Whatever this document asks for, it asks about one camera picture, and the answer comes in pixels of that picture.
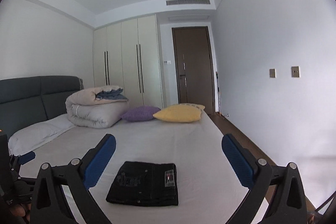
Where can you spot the brown wooden door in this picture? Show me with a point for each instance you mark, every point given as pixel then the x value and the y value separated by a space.
pixel 194 66

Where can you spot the yellow cushion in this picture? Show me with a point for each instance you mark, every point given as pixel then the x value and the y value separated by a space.
pixel 180 113

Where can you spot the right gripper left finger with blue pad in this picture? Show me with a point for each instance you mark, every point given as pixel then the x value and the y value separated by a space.
pixel 49 204

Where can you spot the black denim pants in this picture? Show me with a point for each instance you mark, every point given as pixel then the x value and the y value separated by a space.
pixel 145 184

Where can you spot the white bed mattress sheet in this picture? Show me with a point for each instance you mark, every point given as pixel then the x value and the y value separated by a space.
pixel 208 189

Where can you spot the wall switch plate near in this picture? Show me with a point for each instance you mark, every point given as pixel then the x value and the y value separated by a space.
pixel 295 72

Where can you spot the wall switch plate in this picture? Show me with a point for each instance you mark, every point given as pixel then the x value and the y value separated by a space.
pixel 295 72
pixel 272 73

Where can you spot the cream wardrobe with black handles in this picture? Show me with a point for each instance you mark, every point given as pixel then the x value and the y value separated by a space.
pixel 127 54

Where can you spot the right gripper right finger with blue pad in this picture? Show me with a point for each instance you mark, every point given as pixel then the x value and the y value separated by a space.
pixel 287 204

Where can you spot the ceiling air vent grille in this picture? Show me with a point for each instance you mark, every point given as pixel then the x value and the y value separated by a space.
pixel 187 2

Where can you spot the operator left hand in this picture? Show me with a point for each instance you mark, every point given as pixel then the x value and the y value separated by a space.
pixel 22 210

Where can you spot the folded blue denim garment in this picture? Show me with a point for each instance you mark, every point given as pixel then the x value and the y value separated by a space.
pixel 111 95

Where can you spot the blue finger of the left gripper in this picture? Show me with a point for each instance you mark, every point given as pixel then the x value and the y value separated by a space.
pixel 23 159

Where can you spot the wall switch plate far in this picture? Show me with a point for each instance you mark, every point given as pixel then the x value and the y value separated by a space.
pixel 272 73

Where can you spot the white pillow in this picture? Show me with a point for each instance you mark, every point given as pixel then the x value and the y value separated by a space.
pixel 38 134

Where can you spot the dark grey upholstered headboard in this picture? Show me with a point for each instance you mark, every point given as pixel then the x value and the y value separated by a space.
pixel 30 100

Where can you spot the purple cushion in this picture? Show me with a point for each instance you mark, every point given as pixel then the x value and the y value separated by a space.
pixel 140 114

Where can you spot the folded beige grey duvet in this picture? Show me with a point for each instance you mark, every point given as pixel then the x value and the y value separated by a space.
pixel 85 110

